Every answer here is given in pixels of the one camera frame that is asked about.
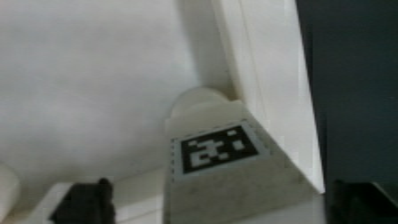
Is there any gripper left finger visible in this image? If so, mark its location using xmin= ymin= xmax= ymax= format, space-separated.
xmin=48 ymin=178 xmax=116 ymax=224

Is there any white table leg with tag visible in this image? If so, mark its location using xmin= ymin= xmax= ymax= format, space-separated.
xmin=164 ymin=88 xmax=327 ymax=224

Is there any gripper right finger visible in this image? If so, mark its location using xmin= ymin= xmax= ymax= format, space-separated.
xmin=329 ymin=180 xmax=398 ymax=224

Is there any white square table top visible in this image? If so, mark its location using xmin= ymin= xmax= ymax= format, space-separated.
xmin=0 ymin=0 xmax=323 ymax=224

